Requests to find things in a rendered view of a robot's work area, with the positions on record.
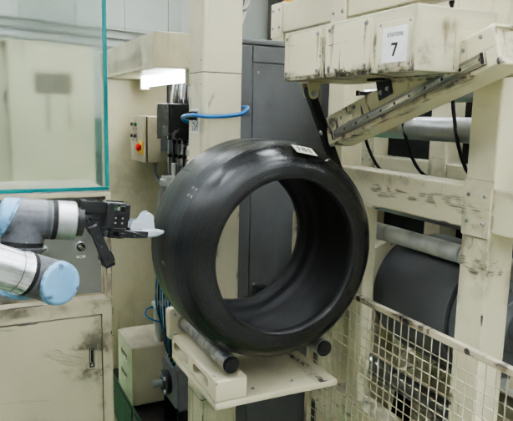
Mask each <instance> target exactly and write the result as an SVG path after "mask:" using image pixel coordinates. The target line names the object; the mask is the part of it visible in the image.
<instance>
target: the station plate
mask: <svg viewBox="0 0 513 421"><path fill-rule="evenodd" d="M408 29H409V25H408V24H404V25H399V26H395V27H391V28H384V29H383V45H382V61H381V63H392V62H400V61H406V57H407V43H408Z"/></svg>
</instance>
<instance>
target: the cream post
mask: <svg viewBox="0 0 513 421"><path fill-rule="evenodd" d="M242 8H243V0H190V61H189V63H190V80H189V112H190V109H200V112H199V114H233V113H239V112H241V55H242ZM240 138H241V116H237V117H231V118H219V119H203V118H199V134H194V133H191V132H190V120H189V162H190V161H191V160H192V158H195V157H196V156H197V155H199V154H201V153H202V152H204V151H205V150H208V149H209V148H211V147H213V146H215V145H218V144H220V143H223V142H226V141H229V140H233V139H240ZM238 244H239V205H238V207H237V208H236V209H235V210H234V211H233V212H232V214H231V216H230V217H229V219H228V221H227V222H226V224H225V226H224V229H223V231H222V233H221V237H220V240H219V243H218V247H217V252H216V279H217V283H218V287H219V289H220V292H221V295H222V297H223V298H226V299H234V298H237V291H238ZM187 398H188V421H236V406H234V407H230V408H223V409H218V410H215V409H214V408H213V407H212V406H211V404H210V403H209V402H208V401H207V400H206V398H205V397H204V396H203V395H202V393H201V392H200V391H199V390H198V388H197V387H196V386H195V385H194V384H193V382H192V381H191V380H190V379H189V378H188V397H187Z"/></svg>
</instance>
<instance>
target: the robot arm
mask: <svg viewBox="0 0 513 421"><path fill-rule="evenodd" d="M87 218H89V219H87ZM86 219H87V220H86ZM84 228H86V230H87V232H88V233H89V237H90V239H91V241H92V242H93V244H94V248H95V250H96V251H97V253H98V255H99V256H98V258H99V263H100V264H101V265H102V266H104V267H105V268H106V269H108V268H110V267H112V266H114V265H115V262H114V261H115V259H114V255H113V253H112V252H111V251H110V250H109V248H108V246H107V244H106V242H105V239H104V237H108V238H117V239H123V238H148V237H156V236H159V235H161V234H164V232H165V231H163V230H159V229H155V224H154V218H153V215H152V214H151V213H149V212H148V211H146V210H143V211H141V212H140V214H139V216H138V217H137V218H136V219H130V205H127V204H126V203H124V202H123V201H119V200H102V201H96V200H85V199H79V205H78V204H77V203H76V202H75V201H66V200H41V199H29V198H22V197H18V198H17V197H6V198H4V199H3V200H2V201H1V203H0V238H1V244H0V295H1V296H3V297H8V298H10V299H16V300H28V299H35V300H39V301H42V302H45V303H47V304H48V305H56V306H58V305H63V304H64V303H66V302H68V301H70V300H71V299H72V298H73V297H74V295H75V294H76V292H77V290H78V288H79V274H78V271H77V270H76V268H75V267H74V266H73V265H71V264H69V263H68V262H67V261H59V260H56V259H53V258H50V257H47V256H43V243H44V239H48V240H49V239H50V240H71V241H72V240H73V239H74V238H75V237H76V236H82V235H83V233H84Z"/></svg>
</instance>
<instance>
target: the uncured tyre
mask: <svg viewBox="0 0 513 421"><path fill-rule="evenodd" d="M292 145H299V146H303V147H308V148H311V149H312V150H313V151H314V152H315V153H316V154H317V156H316V155H308V154H304V153H299V152H296V150H295V149H294V148H293V147H292ZM182 169H185V170H190V172H189V171H185V170H182ZM182 169H181V170H180V172H179V173H178V174H177V175H176V176H175V178H174V179H173V180H172V181H171V182H170V184H169V186H168V187H167V189H166V191H165V193H164V194H163V196H162V198H161V200H160V203H159V205H158V208H157V211H156V213H155V219H154V224H155V229H159V230H163V231H165V232H164V234H161V235H159V236H156V237H151V252H152V261H153V266H154V269H155V275H156V278H157V281H158V283H159V285H160V288H161V290H162V292H163V293H164V295H165V297H166V299H167V300H168V302H169V303H170V304H171V306H172V307H173V308H174V309H175V310H176V311H177V312H178V313H179V314H180V315H181V316H182V317H183V318H184V319H185V320H186V321H187V322H188V323H189V324H190V325H191V326H192V327H193V328H194V329H195V330H196V331H197V332H198V333H199V334H200V335H202V336H203V337H204V338H205V339H207V340H208V341H210V342H212V343H213V344H215V345H217V347H220V348H222V349H225V350H227V351H229V352H232V353H237V354H241V355H245V356H250V357H259V358H266V357H275V356H280V355H284V354H287V353H292V352H295V351H297V350H299V349H301V348H303V347H306V346H307V345H309V344H310V343H312V342H314V341H316V340H317V339H319V338H320V337H321V336H322V335H323V334H325V333H326V332H327V331H328V330H329V329H331V328H332V327H333V326H334V325H335V324H336V322H337V321H338V320H339V319H340V318H341V317H342V315H343V314H344V313H345V312H346V311H347V309H348V307H349V306H350V304H351V303H352V301H353V299H354V298H355V296H356V294H357V292H358V289H359V287H360V285H361V282H362V280H363V275H364V273H365V269H366V265H367V262H368V251H369V226H368V217H367V212H366V209H365V206H364V203H363V200H362V197H361V195H360V194H359V192H358V189H357V187H356V185H355V184H354V183H353V181H352V180H351V178H350V177H349V175H348V174H347V173H346V172H345V171H344V170H343V168H341V167H340V166H339V165H338V164H337V163H336V162H335V161H333V160H332V159H330V158H329V157H328V156H326V155H325V154H324V153H322V152H320V151H319V150H316V149H314V148H312V147H310V146H308V145H304V144H300V143H297V142H292V141H285V140H277V139H261V138H242V139H233V140H229V141H226V142H223V143H220V144H218V145H215V146H213V147H211V148H209V149H208V150H205V151H204V152H202V153H201V154H199V155H197V156H196V157H195V158H194V159H193V160H191V161H190V162H189V163H188V164H187V165H186V166H184V167H183V168H182ZM276 180H277V181H278V182H279V183H280V184H281V185H282V186H283V188H284V189H285V190H286V192H287V193H288V194H289V196H290V198H291V200H292V203H293V205H294V209H295V211H296V216H297V239H296V244H295V247H294V250H293V253H292V256H291V258H290V260H289V262H288V263H287V265H286V267H285V269H284V270H283V271H282V273H281V274H280V275H279V277H278V278H277V279H276V280H275V281H274V282H273V283H271V284H270V285H269V286H268V287H266V288H264V289H263V290H261V291H259V292H257V293H255V294H253V295H250V296H248V297H242V298H236V299H226V298H223V297H222V295H221V292H220V289H219V287H218V283H217V279H216V252H217V247H218V243H219V240H220V237H221V233H222V231H223V229H224V226H225V224H226V222H227V221H228V219H229V217H230V216H231V214H232V212H233V211H234V210H235V209H236V208H237V207H238V205H239V204H240V203H241V202H242V201H243V200H244V199H245V198H246V197H247V196H249V195H250V194H251V193H252V192H253V191H255V190H257V189H258V188H260V187H262V186H264V185H266V184H268V183H271V182H273V181H276ZM193 185H198V186H199V187H200V189H199V190H198V191H197V192H196V194H195V195H194V197H193V199H192V200H188V199H186V198H185V197H186V196H187V194H188V192H189V191H190V189H191V187H192V186H193ZM161 257H163V258H164V259H165V268H164V267H163V266H162V262H161Z"/></svg>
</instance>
